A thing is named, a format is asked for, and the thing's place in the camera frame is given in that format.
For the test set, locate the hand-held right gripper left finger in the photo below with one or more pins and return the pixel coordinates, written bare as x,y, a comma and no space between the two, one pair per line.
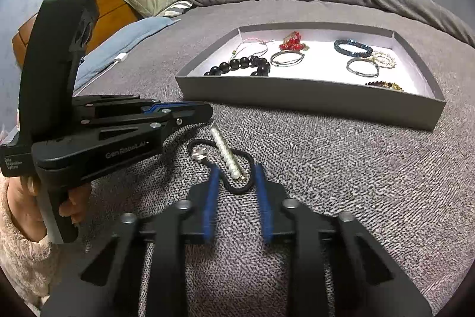
209,198

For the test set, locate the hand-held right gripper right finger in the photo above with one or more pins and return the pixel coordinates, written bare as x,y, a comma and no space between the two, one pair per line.
264,198

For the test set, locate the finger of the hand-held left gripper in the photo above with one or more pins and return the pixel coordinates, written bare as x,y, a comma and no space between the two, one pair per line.
189,112
152,108

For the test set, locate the pearl hair clip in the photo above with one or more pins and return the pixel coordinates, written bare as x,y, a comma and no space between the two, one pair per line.
226,153

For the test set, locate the grey cardboard tray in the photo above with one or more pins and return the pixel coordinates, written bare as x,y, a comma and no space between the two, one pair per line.
315,105

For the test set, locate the silver bangle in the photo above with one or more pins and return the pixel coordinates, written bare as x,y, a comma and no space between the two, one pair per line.
286,65
362,73

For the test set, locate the red bead ornament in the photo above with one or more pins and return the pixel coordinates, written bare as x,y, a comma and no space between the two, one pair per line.
289,44

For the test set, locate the person's left forearm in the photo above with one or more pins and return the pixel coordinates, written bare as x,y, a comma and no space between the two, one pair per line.
18,265

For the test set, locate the person's left hand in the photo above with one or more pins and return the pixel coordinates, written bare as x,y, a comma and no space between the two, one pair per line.
26,205

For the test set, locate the white charger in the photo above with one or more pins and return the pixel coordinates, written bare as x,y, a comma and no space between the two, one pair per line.
119,59

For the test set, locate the blue blanket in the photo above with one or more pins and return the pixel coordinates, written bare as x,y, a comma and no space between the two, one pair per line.
122,38

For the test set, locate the grey patterned bedspread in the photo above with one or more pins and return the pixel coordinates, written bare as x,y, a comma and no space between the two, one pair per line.
352,183

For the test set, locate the striped pillow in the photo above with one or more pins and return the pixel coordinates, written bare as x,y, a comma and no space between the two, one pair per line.
178,7

